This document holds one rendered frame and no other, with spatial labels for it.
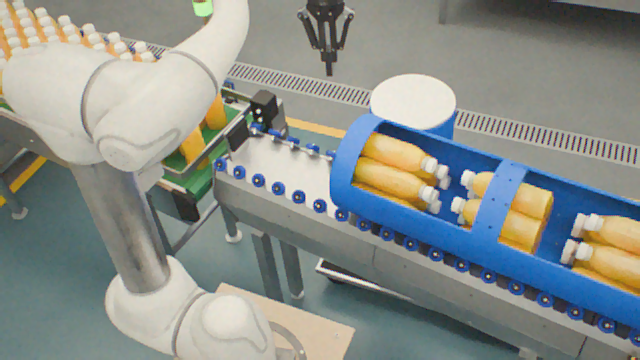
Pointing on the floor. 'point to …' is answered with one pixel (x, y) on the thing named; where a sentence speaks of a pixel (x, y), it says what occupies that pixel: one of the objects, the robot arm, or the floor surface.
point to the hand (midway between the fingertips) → (329, 60)
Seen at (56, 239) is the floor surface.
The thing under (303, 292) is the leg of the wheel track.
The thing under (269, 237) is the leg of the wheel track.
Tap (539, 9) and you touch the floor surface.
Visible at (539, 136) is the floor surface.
